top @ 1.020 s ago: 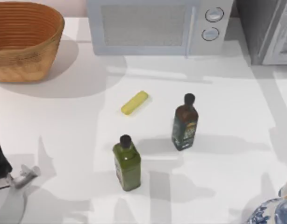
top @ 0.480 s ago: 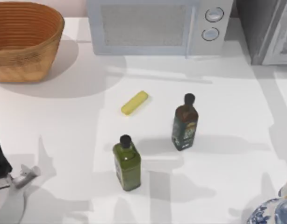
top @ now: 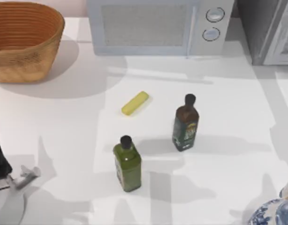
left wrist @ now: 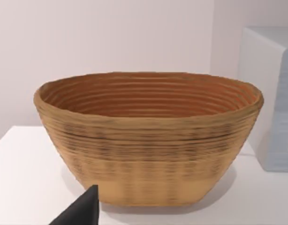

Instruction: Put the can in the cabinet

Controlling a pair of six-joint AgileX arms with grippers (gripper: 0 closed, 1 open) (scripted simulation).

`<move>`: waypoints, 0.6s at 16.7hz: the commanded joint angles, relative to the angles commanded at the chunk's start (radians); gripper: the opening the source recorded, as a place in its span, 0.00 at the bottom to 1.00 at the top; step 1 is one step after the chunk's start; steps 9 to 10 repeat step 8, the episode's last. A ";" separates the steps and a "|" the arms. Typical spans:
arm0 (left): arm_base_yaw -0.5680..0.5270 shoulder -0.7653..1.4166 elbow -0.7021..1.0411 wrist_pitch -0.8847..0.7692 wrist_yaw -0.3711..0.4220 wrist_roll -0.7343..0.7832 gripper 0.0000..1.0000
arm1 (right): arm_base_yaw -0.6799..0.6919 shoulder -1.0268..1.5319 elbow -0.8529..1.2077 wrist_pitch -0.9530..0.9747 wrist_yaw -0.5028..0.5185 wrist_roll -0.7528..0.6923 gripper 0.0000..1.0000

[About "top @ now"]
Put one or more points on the yellow rectangular bar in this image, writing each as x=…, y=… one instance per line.
x=135, y=103

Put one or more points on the dark brown bottle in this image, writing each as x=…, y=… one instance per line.
x=185, y=126

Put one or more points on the green bottle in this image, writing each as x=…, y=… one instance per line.
x=128, y=164

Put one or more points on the pale microwave oven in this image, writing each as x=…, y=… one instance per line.
x=144, y=28

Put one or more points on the round microwave knob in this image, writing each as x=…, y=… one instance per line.
x=211, y=34
x=214, y=13

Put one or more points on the woven brown basket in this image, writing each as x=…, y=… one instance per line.
x=22, y=47

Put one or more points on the blue and white teapot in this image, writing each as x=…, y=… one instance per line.
x=275, y=208

